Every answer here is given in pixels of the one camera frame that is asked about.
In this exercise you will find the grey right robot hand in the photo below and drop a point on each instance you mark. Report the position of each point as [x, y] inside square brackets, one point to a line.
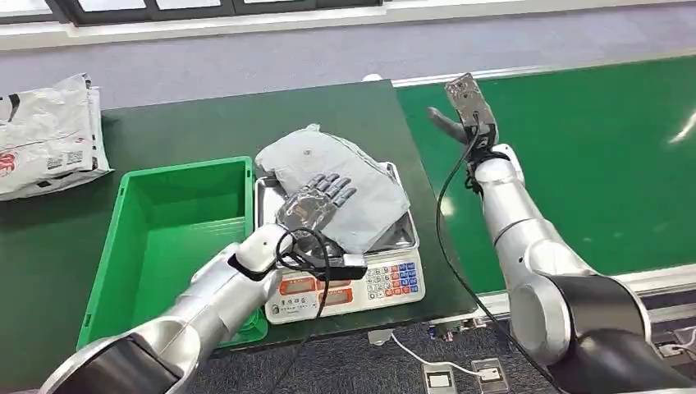
[448, 124]

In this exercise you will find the white window sill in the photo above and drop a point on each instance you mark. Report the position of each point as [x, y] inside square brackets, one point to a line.
[326, 24]

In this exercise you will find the flat white plastic parcel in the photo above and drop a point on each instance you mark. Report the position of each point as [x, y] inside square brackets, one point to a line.
[100, 158]

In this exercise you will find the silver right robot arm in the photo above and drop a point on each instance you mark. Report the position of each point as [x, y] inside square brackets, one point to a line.
[522, 217]

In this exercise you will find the green conveyor belt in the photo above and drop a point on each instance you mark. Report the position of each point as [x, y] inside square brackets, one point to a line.
[598, 136]

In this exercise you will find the white scale with steel tray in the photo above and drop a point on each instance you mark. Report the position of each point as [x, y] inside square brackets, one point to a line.
[391, 283]

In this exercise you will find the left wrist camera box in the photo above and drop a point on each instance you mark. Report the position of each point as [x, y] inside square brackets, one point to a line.
[348, 266]

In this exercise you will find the black window frame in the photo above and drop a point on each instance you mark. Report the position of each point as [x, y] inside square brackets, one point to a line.
[147, 13]

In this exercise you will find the steel floor socket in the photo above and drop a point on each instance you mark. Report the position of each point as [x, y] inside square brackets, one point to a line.
[438, 380]
[677, 345]
[490, 375]

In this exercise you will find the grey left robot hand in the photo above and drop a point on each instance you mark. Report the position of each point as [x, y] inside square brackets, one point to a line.
[310, 209]

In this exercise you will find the grey parcel with red print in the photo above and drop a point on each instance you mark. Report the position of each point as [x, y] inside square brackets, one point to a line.
[353, 163]

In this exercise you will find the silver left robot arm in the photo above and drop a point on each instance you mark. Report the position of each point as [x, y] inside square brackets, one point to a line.
[217, 304]

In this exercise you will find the green plastic crate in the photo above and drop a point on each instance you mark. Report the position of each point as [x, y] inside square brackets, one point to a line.
[163, 245]

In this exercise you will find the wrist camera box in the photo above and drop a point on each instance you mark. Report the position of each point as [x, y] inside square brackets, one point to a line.
[470, 103]
[348, 266]

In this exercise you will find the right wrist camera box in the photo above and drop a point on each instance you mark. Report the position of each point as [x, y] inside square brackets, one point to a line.
[470, 103]

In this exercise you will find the white round cap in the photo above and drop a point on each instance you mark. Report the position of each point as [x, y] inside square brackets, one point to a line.
[371, 78]

